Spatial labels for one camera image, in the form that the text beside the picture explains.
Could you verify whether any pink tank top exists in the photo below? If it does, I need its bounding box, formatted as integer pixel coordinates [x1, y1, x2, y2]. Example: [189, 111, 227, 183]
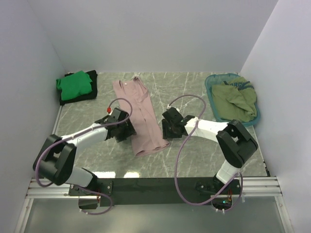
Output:
[113, 77, 170, 157]

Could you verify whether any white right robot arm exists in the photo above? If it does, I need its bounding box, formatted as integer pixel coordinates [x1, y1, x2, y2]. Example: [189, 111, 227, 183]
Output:
[162, 107, 259, 194]

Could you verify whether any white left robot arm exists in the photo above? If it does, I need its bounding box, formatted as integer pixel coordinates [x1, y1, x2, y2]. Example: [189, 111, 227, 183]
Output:
[33, 108, 136, 195]

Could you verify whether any black folded tank top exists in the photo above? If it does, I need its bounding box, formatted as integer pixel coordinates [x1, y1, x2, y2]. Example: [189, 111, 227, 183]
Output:
[59, 70, 98, 106]

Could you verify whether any green folded tank top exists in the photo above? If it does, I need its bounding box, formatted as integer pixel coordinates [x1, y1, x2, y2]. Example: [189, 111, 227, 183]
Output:
[56, 71, 92, 101]

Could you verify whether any olive green tank top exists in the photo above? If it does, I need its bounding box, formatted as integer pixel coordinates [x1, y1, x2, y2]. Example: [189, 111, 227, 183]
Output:
[211, 77, 258, 122]

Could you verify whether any teal plastic basket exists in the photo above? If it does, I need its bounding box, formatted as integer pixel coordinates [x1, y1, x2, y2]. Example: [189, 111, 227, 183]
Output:
[205, 73, 260, 127]

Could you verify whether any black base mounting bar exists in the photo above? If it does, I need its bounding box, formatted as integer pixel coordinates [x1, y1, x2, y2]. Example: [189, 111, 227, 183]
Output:
[68, 176, 241, 207]

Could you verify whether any aluminium rail frame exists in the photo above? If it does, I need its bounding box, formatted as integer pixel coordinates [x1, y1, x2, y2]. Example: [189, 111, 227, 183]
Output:
[14, 106, 296, 233]

